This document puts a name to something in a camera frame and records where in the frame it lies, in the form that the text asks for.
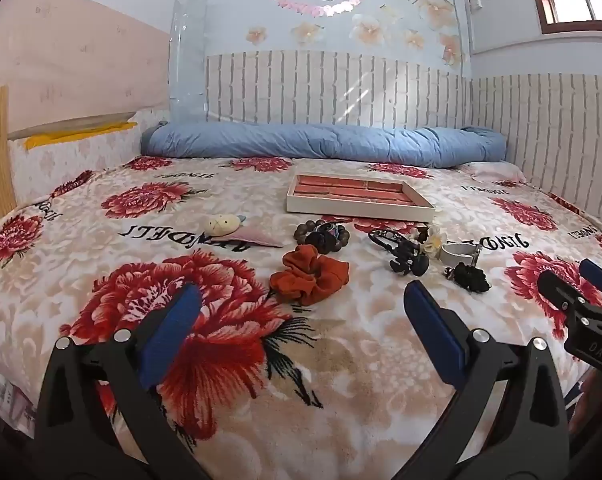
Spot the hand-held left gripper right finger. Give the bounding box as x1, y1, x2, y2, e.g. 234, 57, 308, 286
396, 280, 572, 480

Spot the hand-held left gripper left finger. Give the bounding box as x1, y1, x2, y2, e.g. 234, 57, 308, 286
35, 282, 204, 480

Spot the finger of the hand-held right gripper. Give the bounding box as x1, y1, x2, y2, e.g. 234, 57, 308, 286
538, 269, 589, 322
578, 258, 602, 307

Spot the black scrunchie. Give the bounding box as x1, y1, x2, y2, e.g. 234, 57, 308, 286
454, 262, 493, 292

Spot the black hair claw clip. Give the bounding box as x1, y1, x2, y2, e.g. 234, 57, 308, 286
388, 240, 430, 277

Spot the white watch strap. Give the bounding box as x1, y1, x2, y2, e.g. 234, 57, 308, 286
438, 241, 483, 267

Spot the white flower hair clip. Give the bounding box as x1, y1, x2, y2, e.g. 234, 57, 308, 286
421, 226, 448, 262

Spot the black braided cord bracelet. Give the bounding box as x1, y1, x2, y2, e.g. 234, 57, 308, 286
368, 229, 408, 252

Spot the orange scrunchie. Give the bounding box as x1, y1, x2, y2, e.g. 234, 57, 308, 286
269, 245, 351, 307

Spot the black hair tie with teal beads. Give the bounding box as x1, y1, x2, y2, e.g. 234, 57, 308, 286
311, 225, 343, 253

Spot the white tray with brick lining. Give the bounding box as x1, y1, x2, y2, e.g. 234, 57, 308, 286
286, 174, 438, 223

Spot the wooden bead bracelet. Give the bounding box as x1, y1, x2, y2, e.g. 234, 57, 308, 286
294, 219, 352, 253

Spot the floral printed blanket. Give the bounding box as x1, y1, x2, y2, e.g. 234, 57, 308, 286
0, 155, 602, 480

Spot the yellow plush pineapple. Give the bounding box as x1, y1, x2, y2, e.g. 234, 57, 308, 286
203, 213, 248, 237

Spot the pink ribbed fabric piece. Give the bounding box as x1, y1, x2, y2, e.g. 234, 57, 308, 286
229, 225, 286, 249

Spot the pink pillow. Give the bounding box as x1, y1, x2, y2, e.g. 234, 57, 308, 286
460, 160, 528, 184

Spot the yellow cloth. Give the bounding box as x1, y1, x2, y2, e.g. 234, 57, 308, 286
25, 121, 138, 151

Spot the rolled blue duvet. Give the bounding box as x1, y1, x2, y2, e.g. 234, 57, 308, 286
141, 121, 508, 167

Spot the clear plastic sheet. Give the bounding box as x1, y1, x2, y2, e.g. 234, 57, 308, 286
168, 0, 208, 124

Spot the pink board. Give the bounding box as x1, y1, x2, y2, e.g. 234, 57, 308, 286
0, 0, 173, 135

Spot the group of flower wall stickers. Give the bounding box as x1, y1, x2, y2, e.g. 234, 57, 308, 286
245, 0, 466, 67

